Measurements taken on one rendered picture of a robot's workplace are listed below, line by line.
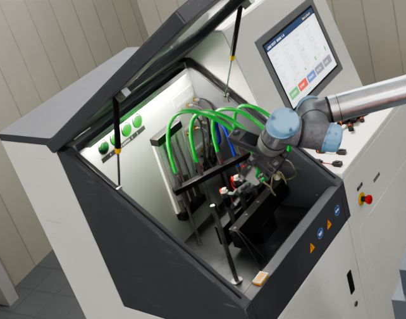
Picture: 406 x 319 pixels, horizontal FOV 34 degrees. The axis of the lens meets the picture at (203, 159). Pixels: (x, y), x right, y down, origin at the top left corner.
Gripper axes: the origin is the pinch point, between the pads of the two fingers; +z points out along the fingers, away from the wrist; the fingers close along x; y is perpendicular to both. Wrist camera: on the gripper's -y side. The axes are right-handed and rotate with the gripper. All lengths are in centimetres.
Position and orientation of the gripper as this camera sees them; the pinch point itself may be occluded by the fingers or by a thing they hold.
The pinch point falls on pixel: (249, 168)
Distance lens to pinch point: 195.1
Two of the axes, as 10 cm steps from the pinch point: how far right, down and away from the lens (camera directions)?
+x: 6.3, -6.8, 3.9
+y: 7.6, 6.3, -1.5
